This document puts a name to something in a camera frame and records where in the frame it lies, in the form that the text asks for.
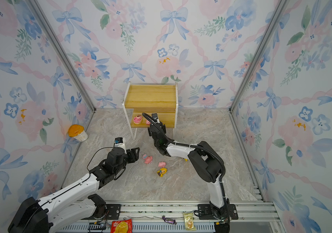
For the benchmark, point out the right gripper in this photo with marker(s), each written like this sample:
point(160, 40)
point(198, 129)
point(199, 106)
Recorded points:
point(150, 129)

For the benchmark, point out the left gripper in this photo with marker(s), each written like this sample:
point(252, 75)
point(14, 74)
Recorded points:
point(134, 156)

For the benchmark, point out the pink toy with blue bow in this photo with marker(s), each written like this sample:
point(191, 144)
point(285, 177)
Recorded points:
point(147, 159)

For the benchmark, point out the pink bear toy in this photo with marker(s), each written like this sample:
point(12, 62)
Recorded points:
point(137, 120)

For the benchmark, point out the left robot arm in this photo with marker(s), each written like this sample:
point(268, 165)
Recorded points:
point(77, 201)

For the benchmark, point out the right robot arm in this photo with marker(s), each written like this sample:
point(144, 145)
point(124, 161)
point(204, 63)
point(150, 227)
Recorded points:
point(207, 163)

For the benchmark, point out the wooden two-tier shelf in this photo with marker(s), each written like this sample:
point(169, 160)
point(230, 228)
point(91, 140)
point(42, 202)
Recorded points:
point(150, 98)

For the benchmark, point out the yellow bear toy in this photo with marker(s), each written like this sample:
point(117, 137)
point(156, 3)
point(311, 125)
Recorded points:
point(161, 172)

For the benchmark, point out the red snack packet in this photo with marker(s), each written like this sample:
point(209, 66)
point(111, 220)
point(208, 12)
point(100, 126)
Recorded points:
point(122, 226)

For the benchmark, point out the purple wrapped candy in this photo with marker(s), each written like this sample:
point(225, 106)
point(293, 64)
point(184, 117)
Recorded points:
point(169, 220)

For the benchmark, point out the green snack packet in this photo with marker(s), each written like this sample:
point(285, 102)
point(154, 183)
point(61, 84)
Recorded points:
point(189, 222)

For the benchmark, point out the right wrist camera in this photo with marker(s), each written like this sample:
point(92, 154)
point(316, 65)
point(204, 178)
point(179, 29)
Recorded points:
point(155, 118)

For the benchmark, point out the aluminium rail base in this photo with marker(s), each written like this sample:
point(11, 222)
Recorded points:
point(147, 217)

